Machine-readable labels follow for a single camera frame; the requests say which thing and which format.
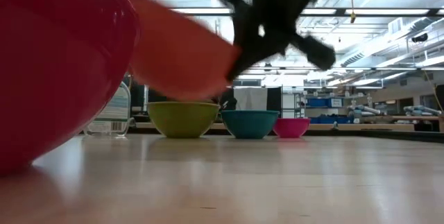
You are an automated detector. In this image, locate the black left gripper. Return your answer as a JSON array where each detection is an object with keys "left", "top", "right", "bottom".
[{"left": 207, "top": 0, "right": 337, "bottom": 82}]

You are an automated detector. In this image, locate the green bowl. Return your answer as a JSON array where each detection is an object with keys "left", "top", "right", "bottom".
[{"left": 146, "top": 101, "right": 221, "bottom": 139}]

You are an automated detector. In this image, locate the large red bowl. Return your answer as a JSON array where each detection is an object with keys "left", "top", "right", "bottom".
[{"left": 0, "top": 0, "right": 142, "bottom": 177}]

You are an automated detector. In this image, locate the teal bowl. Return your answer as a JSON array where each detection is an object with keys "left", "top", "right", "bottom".
[{"left": 220, "top": 110, "right": 280, "bottom": 139}]

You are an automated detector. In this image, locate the blue storage bin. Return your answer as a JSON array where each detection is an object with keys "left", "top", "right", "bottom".
[
  {"left": 306, "top": 97, "right": 344, "bottom": 109},
  {"left": 309, "top": 114, "right": 352, "bottom": 125}
]

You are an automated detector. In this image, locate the black table edge frame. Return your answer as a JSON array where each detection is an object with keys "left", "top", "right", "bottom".
[{"left": 126, "top": 128, "right": 444, "bottom": 144}]

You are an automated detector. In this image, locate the orange bowl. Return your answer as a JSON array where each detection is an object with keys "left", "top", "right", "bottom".
[{"left": 123, "top": 0, "right": 242, "bottom": 102}]

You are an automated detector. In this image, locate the white panel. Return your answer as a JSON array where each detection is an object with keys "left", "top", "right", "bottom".
[{"left": 234, "top": 87, "right": 268, "bottom": 111}]

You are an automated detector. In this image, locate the small pink bowl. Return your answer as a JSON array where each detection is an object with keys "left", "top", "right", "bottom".
[{"left": 272, "top": 117, "right": 311, "bottom": 139}]

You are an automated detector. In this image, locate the clear plastic water bottle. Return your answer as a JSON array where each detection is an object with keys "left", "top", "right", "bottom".
[{"left": 83, "top": 80, "right": 136, "bottom": 137}]

